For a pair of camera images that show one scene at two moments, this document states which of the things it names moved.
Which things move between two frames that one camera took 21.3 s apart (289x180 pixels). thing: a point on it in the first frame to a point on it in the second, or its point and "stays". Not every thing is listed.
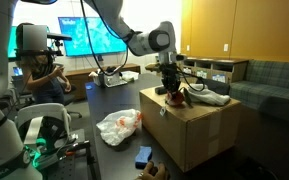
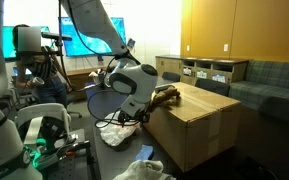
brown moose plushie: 152,172 to 161,99
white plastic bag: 116,126 stays
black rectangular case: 160,90 stays
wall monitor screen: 103,39 stays
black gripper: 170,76 to 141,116
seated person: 43,79 stays
